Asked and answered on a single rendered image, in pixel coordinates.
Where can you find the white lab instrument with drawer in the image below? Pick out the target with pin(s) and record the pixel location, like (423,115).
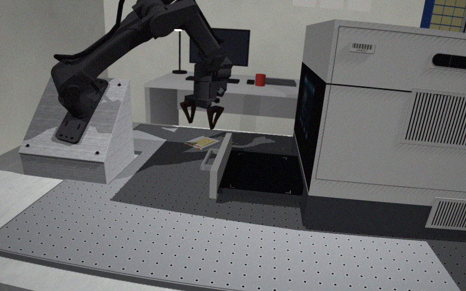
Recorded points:
(379,141)

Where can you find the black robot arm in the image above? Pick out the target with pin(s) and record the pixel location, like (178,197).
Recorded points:
(79,89)

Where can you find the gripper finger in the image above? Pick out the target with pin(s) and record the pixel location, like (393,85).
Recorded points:
(184,106)
(210,116)

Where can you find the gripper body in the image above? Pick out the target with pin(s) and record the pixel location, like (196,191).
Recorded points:
(201,96)

